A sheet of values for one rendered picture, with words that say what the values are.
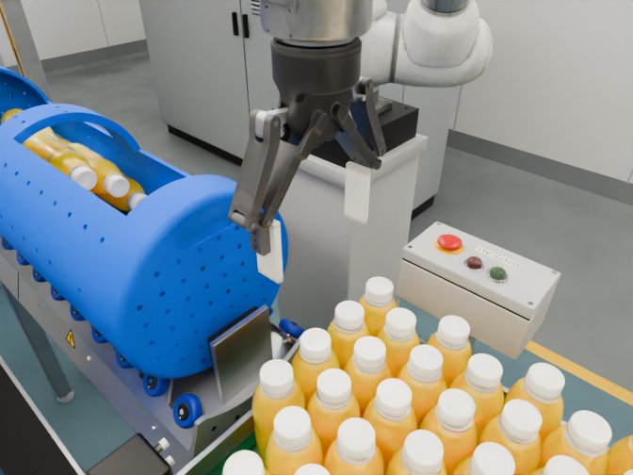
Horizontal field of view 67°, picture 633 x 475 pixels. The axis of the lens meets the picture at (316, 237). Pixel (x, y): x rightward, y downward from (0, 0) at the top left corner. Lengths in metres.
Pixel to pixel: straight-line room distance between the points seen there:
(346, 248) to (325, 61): 0.91
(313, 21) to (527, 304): 0.46
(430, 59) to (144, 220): 0.76
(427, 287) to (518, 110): 2.78
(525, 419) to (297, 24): 0.45
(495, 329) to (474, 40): 0.67
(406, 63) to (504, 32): 2.27
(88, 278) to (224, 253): 0.17
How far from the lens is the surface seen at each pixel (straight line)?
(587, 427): 0.61
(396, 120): 1.24
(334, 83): 0.40
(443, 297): 0.74
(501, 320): 0.71
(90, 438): 1.96
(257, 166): 0.40
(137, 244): 0.59
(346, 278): 1.32
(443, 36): 1.12
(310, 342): 0.61
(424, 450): 0.54
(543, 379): 0.63
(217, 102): 3.32
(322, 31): 0.38
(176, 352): 0.69
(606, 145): 3.36
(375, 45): 1.16
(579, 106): 3.34
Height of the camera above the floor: 1.53
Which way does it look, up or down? 35 degrees down
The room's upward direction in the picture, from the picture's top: straight up
